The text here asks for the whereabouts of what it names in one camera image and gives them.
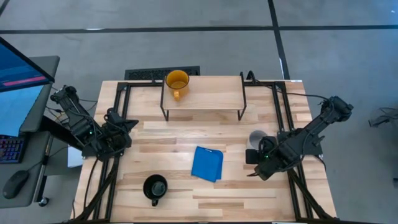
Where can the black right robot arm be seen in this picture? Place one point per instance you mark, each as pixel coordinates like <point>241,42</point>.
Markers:
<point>314,127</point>

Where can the white box under desk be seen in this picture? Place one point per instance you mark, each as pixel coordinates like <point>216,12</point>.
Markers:
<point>74,158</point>

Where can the black caster wheel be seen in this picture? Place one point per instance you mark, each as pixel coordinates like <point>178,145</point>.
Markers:
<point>43,202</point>

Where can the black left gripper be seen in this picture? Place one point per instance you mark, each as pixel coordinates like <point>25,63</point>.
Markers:
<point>115,137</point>

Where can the backlit black keyboard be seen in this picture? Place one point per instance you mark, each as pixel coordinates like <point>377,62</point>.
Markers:
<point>11,149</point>

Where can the amber glass mug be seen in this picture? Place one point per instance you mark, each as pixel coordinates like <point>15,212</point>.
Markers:
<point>177,82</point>

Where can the black computer mouse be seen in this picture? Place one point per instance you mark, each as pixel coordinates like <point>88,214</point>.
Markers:
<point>15,184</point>

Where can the grey computer desk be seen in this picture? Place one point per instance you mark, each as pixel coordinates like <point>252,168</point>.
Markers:
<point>37,102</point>

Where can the black mug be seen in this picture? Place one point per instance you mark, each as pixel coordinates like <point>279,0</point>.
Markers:
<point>155,186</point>

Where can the grey ceramic mug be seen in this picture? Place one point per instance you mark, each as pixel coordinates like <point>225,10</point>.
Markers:
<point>255,137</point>

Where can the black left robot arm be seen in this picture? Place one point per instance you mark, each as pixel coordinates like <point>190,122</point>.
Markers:
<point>76,119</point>

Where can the computer monitor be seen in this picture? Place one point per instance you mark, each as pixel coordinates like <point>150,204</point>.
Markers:
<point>18,71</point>

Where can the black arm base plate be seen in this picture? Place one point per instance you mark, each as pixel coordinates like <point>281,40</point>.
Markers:
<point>317,151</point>
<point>93,153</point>

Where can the black metal table frame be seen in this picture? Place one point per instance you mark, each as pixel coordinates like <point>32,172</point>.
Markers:
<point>140,84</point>

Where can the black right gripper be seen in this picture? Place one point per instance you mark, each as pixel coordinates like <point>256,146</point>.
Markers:
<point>270,155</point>

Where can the folded blue cloth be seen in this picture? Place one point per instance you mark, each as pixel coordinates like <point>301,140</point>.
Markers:
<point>206,163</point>

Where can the wooden shelf with black legs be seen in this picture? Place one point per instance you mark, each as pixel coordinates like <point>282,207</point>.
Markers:
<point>217,93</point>

